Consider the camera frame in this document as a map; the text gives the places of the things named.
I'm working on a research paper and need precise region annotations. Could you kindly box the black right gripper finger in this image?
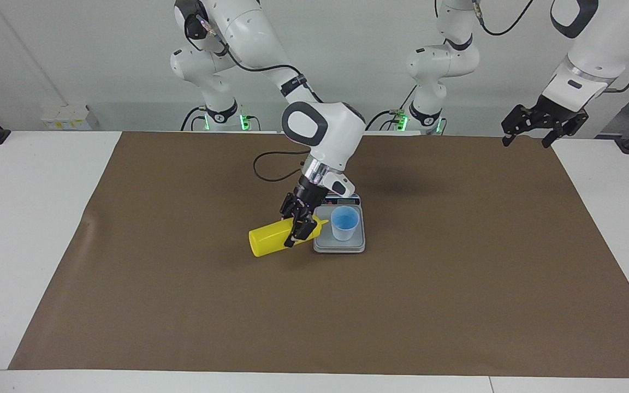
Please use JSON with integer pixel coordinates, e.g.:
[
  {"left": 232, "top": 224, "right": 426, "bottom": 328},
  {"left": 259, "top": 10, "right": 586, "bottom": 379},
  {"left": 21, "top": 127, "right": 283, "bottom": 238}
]
[
  {"left": 284, "top": 214, "right": 319, "bottom": 248},
  {"left": 281, "top": 194, "right": 303, "bottom": 220}
]

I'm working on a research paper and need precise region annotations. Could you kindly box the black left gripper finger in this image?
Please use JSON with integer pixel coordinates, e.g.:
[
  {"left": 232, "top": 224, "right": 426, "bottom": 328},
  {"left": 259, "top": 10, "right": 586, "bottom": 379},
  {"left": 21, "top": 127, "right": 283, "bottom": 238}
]
[
  {"left": 542, "top": 111, "right": 590, "bottom": 148},
  {"left": 501, "top": 104, "right": 536, "bottom": 146}
]

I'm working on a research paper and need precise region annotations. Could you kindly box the yellow squeeze bottle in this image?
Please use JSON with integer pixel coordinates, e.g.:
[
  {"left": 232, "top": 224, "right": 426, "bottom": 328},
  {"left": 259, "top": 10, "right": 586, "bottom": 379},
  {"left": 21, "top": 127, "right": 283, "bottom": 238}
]
[{"left": 248, "top": 216, "right": 330, "bottom": 258}]

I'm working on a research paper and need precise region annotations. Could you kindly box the light blue plastic cup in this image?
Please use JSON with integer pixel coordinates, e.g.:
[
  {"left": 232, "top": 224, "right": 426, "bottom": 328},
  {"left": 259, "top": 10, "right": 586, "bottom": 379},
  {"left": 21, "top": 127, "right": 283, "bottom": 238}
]
[{"left": 330, "top": 206, "right": 360, "bottom": 242}]

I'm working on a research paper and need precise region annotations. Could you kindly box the silver digital kitchen scale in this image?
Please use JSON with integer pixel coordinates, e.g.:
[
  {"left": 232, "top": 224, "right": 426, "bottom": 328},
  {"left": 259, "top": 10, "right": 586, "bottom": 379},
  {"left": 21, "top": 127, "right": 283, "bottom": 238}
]
[{"left": 313, "top": 194, "right": 366, "bottom": 254}]

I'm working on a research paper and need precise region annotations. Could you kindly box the brown paper table mat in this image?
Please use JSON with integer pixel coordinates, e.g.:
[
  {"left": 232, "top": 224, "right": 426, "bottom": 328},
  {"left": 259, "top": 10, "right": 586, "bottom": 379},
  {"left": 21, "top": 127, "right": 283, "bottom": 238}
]
[{"left": 8, "top": 131, "right": 629, "bottom": 378}]

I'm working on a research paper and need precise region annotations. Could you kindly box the white socket box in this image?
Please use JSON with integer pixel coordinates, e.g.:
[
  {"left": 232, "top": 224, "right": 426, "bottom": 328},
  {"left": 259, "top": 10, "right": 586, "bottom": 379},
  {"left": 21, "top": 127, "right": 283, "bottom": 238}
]
[{"left": 40, "top": 104, "right": 92, "bottom": 130}]

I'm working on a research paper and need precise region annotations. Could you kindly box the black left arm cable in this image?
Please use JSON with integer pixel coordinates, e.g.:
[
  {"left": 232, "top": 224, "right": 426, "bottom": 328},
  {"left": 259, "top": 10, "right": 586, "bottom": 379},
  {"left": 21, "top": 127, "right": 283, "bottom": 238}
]
[{"left": 435, "top": 0, "right": 629, "bottom": 93}]

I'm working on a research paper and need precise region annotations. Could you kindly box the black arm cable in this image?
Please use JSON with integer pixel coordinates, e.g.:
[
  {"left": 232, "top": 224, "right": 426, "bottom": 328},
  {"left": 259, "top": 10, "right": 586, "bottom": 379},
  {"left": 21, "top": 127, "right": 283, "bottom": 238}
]
[
  {"left": 435, "top": 0, "right": 629, "bottom": 93},
  {"left": 183, "top": 14, "right": 326, "bottom": 183}
]

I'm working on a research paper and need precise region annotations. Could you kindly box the black left base cable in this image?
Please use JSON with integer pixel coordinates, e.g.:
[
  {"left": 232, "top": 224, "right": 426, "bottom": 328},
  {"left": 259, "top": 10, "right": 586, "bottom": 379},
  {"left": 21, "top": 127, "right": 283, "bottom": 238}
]
[{"left": 365, "top": 85, "right": 419, "bottom": 132}]

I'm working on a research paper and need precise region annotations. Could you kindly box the black base cable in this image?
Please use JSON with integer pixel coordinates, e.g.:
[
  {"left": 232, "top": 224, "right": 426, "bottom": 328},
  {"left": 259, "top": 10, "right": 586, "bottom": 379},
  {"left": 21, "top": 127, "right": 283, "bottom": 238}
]
[
  {"left": 365, "top": 85, "right": 419, "bottom": 132},
  {"left": 181, "top": 105, "right": 262, "bottom": 132}
]

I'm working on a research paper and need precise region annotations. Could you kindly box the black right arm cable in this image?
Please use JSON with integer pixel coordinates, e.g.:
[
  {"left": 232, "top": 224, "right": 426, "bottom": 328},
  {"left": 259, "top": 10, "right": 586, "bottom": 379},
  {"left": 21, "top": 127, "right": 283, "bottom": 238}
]
[{"left": 183, "top": 14, "right": 326, "bottom": 183}]

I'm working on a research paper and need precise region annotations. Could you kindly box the black right base cable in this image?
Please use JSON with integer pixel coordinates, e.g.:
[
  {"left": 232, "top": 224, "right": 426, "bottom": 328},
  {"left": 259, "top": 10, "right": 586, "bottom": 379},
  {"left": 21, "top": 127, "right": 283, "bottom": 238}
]
[{"left": 181, "top": 105, "right": 262, "bottom": 132}]

